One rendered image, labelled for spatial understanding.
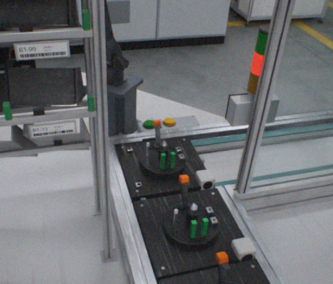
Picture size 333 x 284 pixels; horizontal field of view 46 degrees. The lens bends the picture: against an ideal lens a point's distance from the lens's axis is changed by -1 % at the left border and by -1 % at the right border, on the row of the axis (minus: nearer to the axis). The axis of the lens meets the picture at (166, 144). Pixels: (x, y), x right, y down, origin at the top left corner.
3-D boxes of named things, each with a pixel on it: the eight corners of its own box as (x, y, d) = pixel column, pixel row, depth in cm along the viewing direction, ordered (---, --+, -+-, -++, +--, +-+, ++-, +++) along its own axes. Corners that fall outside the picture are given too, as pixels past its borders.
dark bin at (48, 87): (36, 94, 103) (34, 65, 102) (87, 94, 105) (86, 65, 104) (7, 107, 76) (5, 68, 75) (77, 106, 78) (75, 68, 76)
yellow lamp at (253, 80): (243, 86, 98) (246, 68, 95) (261, 84, 99) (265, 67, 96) (252, 96, 94) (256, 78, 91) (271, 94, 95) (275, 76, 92)
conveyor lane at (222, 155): (115, 171, 130) (115, 147, 125) (332, 140, 152) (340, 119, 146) (134, 238, 109) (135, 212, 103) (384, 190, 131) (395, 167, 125)
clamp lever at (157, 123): (154, 144, 121) (152, 119, 119) (160, 143, 121) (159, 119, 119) (157, 147, 118) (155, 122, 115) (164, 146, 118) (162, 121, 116)
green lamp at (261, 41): (250, 48, 92) (254, 28, 89) (270, 47, 93) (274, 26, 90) (260, 57, 88) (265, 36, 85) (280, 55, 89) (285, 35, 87)
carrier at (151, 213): (132, 206, 106) (132, 171, 98) (216, 192, 112) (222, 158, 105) (156, 283, 88) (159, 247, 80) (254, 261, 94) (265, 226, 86)
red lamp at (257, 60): (246, 68, 95) (250, 48, 92) (265, 66, 96) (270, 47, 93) (256, 77, 91) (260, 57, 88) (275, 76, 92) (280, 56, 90)
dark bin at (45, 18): (27, 36, 94) (25, 3, 92) (83, 36, 96) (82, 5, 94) (-8, 26, 67) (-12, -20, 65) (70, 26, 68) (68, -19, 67)
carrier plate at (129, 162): (115, 149, 125) (115, 144, 124) (187, 140, 131) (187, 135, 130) (131, 202, 107) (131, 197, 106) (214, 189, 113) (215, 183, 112)
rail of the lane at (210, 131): (97, 161, 134) (96, 135, 127) (323, 131, 157) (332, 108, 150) (100, 172, 130) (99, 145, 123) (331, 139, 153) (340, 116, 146)
